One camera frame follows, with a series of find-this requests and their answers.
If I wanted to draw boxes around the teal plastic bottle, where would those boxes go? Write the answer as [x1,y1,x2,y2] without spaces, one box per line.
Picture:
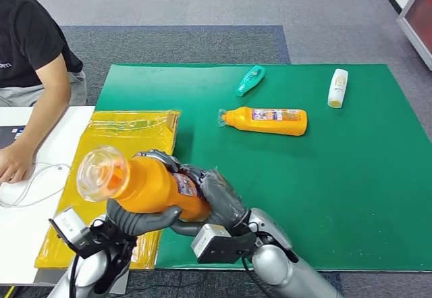
[235,65,266,97]

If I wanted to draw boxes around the yellow transparent plastic bag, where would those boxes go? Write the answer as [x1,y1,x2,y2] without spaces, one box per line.
[35,109,180,270]

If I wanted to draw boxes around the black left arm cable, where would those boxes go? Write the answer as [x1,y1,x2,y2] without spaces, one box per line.
[69,253,81,298]

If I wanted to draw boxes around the person's hand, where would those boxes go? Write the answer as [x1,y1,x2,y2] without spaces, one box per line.
[0,143,36,184]

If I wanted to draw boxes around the white plastic bottle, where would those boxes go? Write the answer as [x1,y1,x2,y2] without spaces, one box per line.
[327,68,348,109]

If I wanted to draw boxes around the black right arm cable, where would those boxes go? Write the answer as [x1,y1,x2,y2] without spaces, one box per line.
[241,255,271,298]

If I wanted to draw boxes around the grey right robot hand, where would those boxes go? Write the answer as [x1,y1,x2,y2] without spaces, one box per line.
[170,164,250,238]

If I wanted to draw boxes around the green table mat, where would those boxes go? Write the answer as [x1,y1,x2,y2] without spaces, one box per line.
[95,64,432,272]

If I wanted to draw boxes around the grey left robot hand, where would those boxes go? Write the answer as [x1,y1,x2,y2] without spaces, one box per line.
[106,149,183,237]

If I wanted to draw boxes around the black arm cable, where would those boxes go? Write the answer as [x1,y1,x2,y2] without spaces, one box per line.
[69,253,81,298]
[241,255,271,298]

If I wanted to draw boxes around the orange detergent bottle clear cap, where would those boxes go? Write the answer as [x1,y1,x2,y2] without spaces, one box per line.
[76,145,213,222]
[218,106,308,137]

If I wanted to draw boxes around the red panel silver frame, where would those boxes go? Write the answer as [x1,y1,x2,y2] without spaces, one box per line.
[397,0,432,71]

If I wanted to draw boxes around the white cable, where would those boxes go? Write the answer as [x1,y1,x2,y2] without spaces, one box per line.
[0,162,72,209]

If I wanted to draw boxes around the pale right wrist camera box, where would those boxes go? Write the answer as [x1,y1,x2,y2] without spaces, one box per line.
[191,223,257,265]

